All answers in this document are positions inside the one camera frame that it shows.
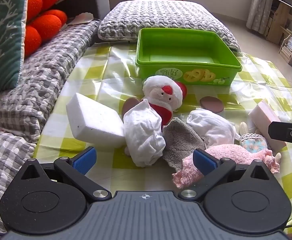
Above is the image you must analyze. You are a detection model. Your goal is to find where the small wooden rack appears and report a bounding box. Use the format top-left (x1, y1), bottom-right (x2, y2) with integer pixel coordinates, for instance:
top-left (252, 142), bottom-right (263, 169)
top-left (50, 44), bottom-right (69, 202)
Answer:
top-left (278, 36), bottom-right (292, 67)

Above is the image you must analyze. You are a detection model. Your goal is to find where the teal printed pillow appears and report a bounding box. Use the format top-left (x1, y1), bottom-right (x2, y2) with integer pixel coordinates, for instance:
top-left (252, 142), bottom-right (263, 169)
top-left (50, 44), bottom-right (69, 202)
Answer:
top-left (0, 0), bottom-right (30, 97)

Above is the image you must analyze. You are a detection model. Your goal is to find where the santa plush toy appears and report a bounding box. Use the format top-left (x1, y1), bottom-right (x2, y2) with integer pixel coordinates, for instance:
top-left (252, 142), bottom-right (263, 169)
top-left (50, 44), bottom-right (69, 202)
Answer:
top-left (142, 76), bottom-right (188, 127)

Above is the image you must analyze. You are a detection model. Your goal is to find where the orange plush pillow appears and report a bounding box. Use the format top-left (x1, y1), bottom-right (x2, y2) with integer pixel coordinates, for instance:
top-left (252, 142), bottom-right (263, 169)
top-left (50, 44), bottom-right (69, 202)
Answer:
top-left (24, 0), bottom-right (68, 57)

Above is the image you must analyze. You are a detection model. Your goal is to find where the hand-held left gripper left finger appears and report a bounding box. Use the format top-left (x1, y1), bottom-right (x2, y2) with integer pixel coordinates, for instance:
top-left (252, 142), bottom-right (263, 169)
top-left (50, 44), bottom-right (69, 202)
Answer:
top-left (19, 147), bottom-right (112, 202)

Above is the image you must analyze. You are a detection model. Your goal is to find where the pink fluffy cloth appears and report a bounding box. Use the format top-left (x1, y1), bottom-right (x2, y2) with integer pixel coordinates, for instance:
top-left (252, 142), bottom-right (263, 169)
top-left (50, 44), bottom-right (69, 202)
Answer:
top-left (171, 144), bottom-right (280, 190)

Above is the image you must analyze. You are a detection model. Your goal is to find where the green checked plastic tablecloth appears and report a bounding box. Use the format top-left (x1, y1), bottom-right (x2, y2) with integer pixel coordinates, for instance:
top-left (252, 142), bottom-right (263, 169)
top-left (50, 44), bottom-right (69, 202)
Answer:
top-left (33, 42), bottom-right (292, 220)

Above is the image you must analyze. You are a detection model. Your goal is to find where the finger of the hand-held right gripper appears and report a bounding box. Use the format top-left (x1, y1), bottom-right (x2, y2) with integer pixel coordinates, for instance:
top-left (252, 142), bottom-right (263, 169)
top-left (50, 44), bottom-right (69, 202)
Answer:
top-left (268, 121), bottom-right (292, 152)

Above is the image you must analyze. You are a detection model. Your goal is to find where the white foam sponge block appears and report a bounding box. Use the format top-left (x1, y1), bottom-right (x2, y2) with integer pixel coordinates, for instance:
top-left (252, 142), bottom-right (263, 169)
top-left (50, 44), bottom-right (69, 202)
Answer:
top-left (66, 92), bottom-right (126, 148)

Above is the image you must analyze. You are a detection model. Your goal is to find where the grey quilted ottoman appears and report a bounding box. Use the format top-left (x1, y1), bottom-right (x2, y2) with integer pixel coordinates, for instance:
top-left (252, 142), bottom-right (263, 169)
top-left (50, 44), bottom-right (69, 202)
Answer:
top-left (97, 0), bottom-right (241, 53)

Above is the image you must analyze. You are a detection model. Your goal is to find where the beige curtain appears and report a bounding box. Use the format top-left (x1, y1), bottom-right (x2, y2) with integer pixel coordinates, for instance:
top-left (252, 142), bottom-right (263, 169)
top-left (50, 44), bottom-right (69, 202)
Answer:
top-left (246, 0), bottom-right (278, 34)

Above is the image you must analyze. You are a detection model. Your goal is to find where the brown round pad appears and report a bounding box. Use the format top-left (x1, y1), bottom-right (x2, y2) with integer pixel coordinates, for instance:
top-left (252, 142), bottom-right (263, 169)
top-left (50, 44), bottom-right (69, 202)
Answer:
top-left (200, 96), bottom-right (224, 113)
top-left (121, 97), bottom-right (141, 117)

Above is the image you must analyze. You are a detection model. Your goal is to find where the green plastic box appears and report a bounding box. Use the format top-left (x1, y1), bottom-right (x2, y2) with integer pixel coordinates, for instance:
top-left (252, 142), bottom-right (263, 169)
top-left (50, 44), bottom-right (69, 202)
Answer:
top-left (135, 28), bottom-right (243, 87)

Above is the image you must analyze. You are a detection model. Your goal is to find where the grey quilted sofa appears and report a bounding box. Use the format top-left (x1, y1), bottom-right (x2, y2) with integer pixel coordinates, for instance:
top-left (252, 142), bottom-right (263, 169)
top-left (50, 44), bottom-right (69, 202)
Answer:
top-left (0, 0), bottom-right (110, 235)

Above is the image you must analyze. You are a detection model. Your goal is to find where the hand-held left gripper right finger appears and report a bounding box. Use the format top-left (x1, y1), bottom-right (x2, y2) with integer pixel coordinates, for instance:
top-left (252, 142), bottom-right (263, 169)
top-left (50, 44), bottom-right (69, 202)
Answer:
top-left (178, 148), bottom-right (276, 202)

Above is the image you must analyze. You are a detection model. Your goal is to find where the small doll with tiara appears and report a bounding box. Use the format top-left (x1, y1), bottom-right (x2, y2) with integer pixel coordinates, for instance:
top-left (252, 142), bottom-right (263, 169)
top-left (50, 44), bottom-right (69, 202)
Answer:
top-left (237, 121), bottom-right (283, 160)

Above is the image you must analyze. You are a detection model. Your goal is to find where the grey towel cloth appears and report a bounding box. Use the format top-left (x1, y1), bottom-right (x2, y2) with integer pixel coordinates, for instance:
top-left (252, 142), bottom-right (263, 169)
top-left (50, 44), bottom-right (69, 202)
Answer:
top-left (162, 116), bottom-right (206, 174)

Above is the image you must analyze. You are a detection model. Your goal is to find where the beige paper piece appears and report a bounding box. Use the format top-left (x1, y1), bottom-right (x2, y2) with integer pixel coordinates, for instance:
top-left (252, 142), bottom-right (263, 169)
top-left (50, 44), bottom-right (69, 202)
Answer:
top-left (67, 12), bottom-right (94, 26)

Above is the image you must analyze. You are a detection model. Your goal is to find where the white cloth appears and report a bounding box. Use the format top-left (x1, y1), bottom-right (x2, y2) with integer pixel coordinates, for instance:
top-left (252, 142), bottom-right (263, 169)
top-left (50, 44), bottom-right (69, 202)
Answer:
top-left (123, 99), bottom-right (166, 167)
top-left (187, 108), bottom-right (240, 148)

